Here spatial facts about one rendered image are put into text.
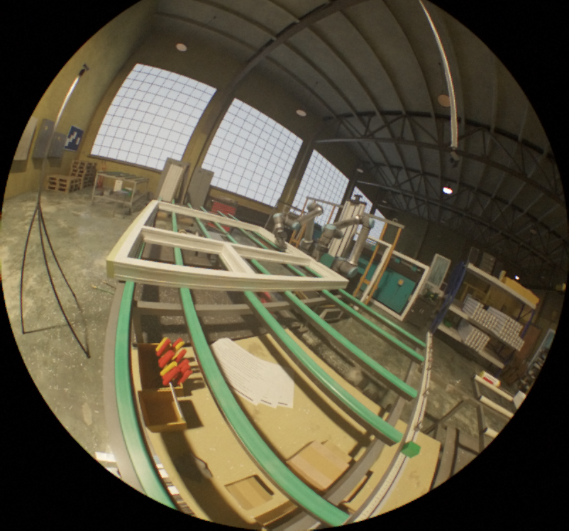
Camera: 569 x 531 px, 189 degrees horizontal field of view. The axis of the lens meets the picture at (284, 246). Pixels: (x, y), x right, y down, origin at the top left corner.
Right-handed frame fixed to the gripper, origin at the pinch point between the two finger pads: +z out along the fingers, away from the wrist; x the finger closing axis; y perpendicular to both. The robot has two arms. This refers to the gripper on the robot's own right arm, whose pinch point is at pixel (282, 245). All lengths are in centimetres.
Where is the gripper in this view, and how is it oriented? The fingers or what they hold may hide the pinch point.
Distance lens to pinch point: 174.5
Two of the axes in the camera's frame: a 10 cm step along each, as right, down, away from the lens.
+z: 1.6, 9.6, -2.1
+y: 5.9, -2.7, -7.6
